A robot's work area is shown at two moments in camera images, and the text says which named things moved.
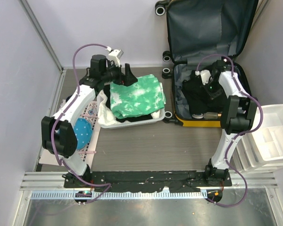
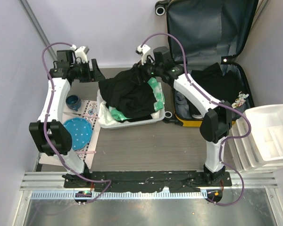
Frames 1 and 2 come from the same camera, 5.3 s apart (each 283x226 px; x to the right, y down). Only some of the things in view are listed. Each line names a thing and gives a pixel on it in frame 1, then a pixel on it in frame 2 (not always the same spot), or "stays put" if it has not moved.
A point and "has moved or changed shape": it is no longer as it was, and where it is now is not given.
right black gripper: (212, 96) to (138, 69)
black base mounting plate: (149, 181) stays put
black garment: (198, 100) has moved or changed shape
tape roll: (197, 116) stays put
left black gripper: (127, 80) to (98, 75)
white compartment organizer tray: (270, 146) stays put
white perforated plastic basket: (124, 124) stays put
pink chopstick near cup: (89, 115) stays put
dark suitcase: (205, 36) stays put
